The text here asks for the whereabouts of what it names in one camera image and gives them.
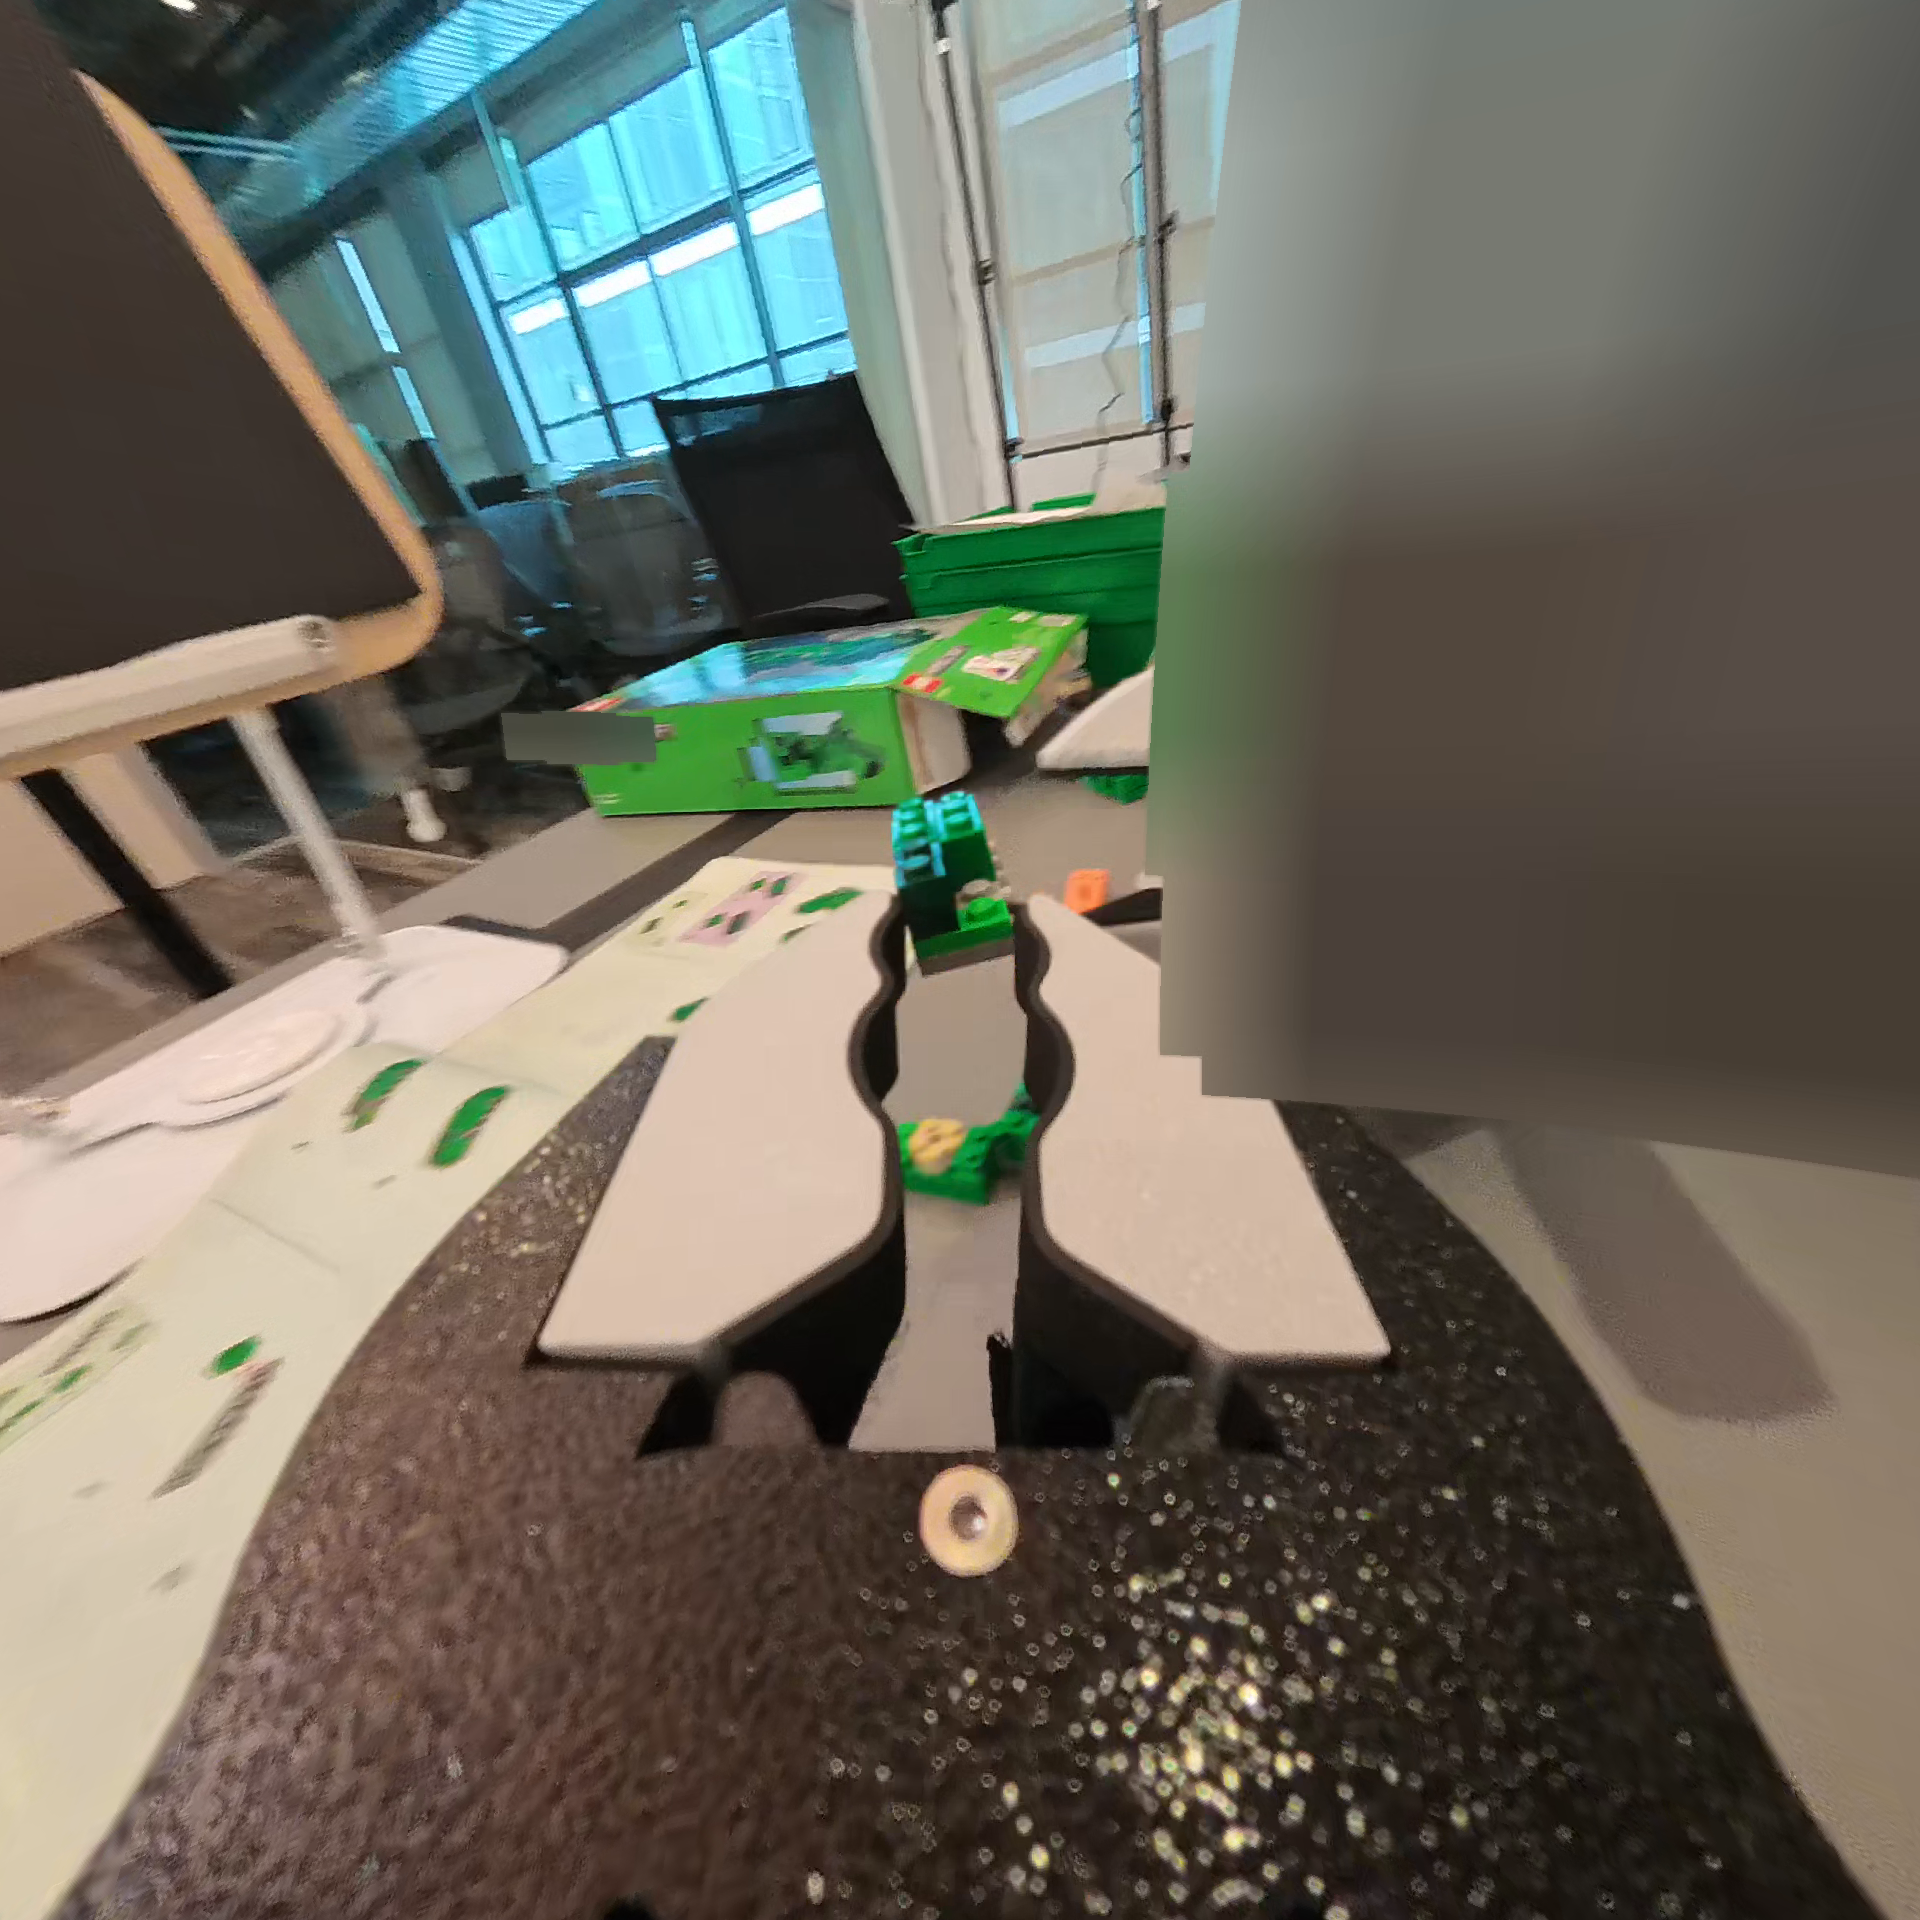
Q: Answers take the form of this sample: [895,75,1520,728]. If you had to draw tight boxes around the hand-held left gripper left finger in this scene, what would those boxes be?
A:
[533,898,916,1449]

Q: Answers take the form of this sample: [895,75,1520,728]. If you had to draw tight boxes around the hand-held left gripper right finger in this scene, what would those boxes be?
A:
[1010,895,1395,1446]

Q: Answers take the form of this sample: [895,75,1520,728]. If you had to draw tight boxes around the green toy brick assembly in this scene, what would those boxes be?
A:
[891,792,1022,965]

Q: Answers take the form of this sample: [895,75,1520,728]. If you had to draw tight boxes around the grey desk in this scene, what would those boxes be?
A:
[0,756,1920,1920]

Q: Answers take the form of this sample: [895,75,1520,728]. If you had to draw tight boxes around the green brick with tan piece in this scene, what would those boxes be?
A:
[895,1105,1040,1205]

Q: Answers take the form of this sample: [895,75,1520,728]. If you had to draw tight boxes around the green toy set box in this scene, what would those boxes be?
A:
[576,606,1091,820]

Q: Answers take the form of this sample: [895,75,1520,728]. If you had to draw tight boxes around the pale green instruction booklet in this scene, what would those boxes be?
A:
[0,856,907,1825]

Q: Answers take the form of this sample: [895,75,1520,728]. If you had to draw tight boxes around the white paper sheet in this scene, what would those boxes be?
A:
[1035,668,1156,774]

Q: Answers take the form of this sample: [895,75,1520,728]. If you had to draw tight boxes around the white stand with round base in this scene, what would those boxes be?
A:
[0,704,572,1324]

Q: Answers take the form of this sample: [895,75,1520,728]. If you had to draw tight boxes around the grey mesh office chair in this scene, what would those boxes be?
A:
[394,477,706,843]

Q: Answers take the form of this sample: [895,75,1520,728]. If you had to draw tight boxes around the black office chair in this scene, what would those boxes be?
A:
[651,373,921,634]

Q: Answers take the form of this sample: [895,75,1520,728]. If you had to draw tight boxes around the glass window wall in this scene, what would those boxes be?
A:
[148,0,859,470]

